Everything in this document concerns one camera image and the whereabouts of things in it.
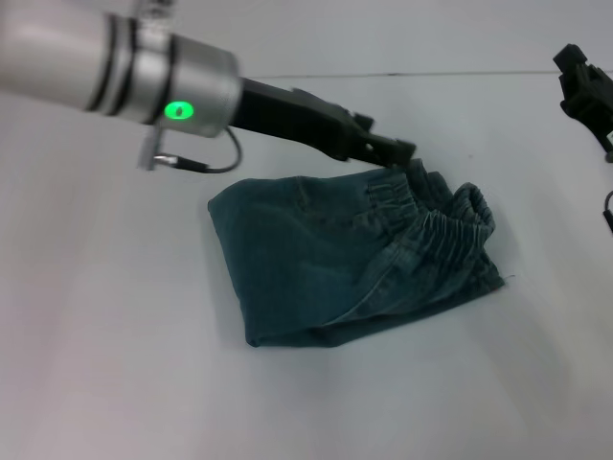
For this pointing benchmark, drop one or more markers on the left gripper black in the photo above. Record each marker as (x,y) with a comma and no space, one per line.
(297,117)

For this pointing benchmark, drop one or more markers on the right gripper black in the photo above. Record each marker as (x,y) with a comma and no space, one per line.
(598,110)

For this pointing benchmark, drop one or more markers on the blue denim shorts with cartoon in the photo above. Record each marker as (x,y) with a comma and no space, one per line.
(349,259)

